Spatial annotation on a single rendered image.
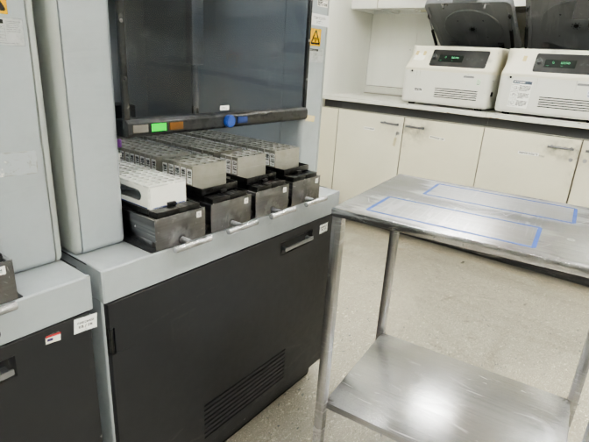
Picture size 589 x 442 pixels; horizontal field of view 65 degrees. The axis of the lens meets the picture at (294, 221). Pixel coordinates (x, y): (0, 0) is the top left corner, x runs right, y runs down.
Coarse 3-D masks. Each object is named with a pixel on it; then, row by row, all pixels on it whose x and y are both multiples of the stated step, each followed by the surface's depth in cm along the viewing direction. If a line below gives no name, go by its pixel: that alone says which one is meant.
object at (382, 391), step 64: (384, 192) 118; (448, 192) 122; (512, 256) 85; (576, 256) 84; (384, 320) 153; (320, 384) 119; (384, 384) 130; (448, 384) 131; (512, 384) 133; (576, 384) 126
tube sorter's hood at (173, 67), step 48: (144, 0) 88; (192, 0) 96; (240, 0) 107; (288, 0) 119; (144, 48) 90; (192, 48) 99; (240, 48) 110; (288, 48) 124; (144, 96) 93; (192, 96) 102; (240, 96) 114; (288, 96) 129
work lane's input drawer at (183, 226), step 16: (128, 208) 100; (144, 208) 96; (160, 208) 97; (176, 208) 98; (192, 208) 101; (128, 224) 99; (144, 224) 95; (160, 224) 94; (176, 224) 98; (192, 224) 101; (160, 240) 95; (176, 240) 99; (192, 240) 98; (208, 240) 100
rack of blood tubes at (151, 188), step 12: (120, 168) 108; (132, 168) 108; (144, 168) 109; (120, 180) 100; (132, 180) 99; (144, 180) 100; (156, 180) 101; (168, 180) 101; (180, 180) 101; (132, 192) 110; (144, 192) 96; (156, 192) 96; (168, 192) 99; (180, 192) 101; (144, 204) 97; (156, 204) 97
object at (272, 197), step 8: (240, 184) 120; (248, 184) 119; (256, 184) 119; (264, 184) 120; (272, 184) 121; (280, 184) 124; (288, 184) 126; (248, 192) 118; (256, 192) 116; (264, 192) 118; (272, 192) 121; (280, 192) 124; (256, 200) 117; (264, 200) 119; (272, 200) 122; (280, 200) 125; (256, 208) 118; (264, 208) 120; (272, 208) 122; (280, 208) 126; (288, 208) 123; (256, 216) 118; (272, 216) 117; (280, 216) 120
